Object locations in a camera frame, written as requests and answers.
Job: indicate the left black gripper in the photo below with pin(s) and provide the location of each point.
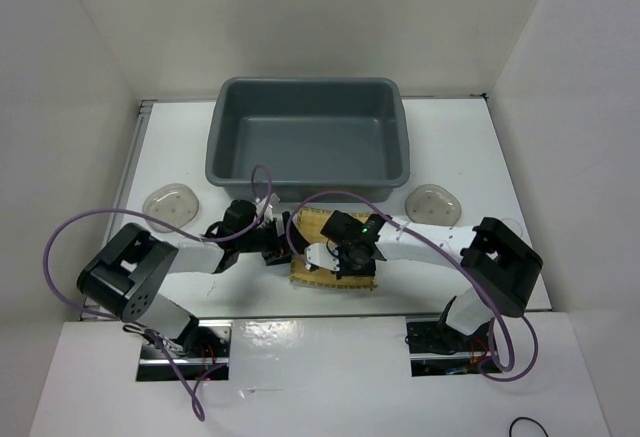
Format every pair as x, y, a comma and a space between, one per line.
277, 254

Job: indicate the yellow woven bamboo mat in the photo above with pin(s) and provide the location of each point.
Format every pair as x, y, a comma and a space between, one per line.
309, 222

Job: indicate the clear glass plate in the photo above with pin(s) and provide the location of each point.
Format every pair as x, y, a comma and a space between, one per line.
432, 204
175, 204

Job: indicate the aluminium table rail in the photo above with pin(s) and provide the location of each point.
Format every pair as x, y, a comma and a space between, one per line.
131, 161

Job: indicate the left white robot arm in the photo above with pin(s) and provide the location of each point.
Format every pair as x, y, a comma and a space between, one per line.
126, 275

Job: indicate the far clear glass cup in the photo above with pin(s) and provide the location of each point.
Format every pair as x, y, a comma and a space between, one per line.
514, 225

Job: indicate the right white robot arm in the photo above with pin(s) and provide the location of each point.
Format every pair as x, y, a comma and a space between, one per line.
502, 269

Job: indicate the grey plastic bin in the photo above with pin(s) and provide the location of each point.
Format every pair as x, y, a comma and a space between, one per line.
313, 134

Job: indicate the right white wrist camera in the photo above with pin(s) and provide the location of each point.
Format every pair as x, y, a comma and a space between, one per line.
318, 256

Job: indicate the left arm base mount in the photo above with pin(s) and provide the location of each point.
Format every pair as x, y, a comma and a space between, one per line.
208, 356

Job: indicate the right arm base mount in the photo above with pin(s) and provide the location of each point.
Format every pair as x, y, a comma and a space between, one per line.
436, 350

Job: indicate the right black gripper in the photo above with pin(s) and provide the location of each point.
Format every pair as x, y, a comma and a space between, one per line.
369, 269

